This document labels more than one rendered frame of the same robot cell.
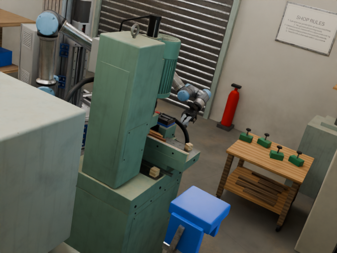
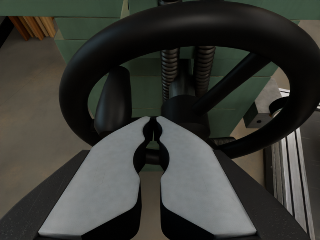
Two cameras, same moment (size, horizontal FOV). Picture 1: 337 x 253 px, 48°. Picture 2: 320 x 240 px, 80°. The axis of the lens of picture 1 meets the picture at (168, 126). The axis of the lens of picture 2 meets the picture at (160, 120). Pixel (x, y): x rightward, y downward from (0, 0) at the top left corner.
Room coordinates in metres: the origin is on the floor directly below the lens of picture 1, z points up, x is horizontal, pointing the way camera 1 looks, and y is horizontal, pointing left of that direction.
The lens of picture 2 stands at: (2.40, -0.11, 1.02)
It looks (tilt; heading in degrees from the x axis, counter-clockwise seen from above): 59 degrees down; 153
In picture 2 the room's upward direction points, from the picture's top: 2 degrees clockwise
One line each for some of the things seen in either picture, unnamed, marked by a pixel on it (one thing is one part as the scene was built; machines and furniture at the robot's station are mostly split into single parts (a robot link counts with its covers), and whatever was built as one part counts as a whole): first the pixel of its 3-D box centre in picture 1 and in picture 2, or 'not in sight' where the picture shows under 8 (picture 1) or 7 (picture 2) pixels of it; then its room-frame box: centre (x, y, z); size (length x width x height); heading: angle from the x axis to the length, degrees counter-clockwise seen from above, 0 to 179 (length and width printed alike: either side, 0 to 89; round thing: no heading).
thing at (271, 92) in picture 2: not in sight; (260, 103); (2.23, 0.30, 0.58); 0.12 x 0.08 x 0.08; 155
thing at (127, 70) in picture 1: (121, 110); not in sight; (1.73, 0.24, 1.16); 0.22 x 0.22 x 0.72; 65
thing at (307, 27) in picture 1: (307, 28); not in sight; (4.59, -1.30, 1.48); 0.64 x 0.02 x 0.46; 65
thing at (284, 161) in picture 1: (264, 174); not in sight; (3.05, -0.93, 0.32); 0.66 x 0.57 x 0.64; 65
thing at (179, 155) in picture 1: (140, 137); not in sight; (1.96, 0.14, 0.93); 0.60 x 0.02 x 0.06; 65
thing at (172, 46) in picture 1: (159, 66); not in sight; (1.99, 0.12, 1.35); 0.18 x 0.18 x 0.31
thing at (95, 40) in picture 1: (102, 55); not in sight; (1.76, 0.38, 1.40); 0.10 x 0.06 x 0.16; 155
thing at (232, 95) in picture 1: (230, 106); not in sight; (4.75, -0.74, 0.30); 0.19 x 0.18 x 0.60; 155
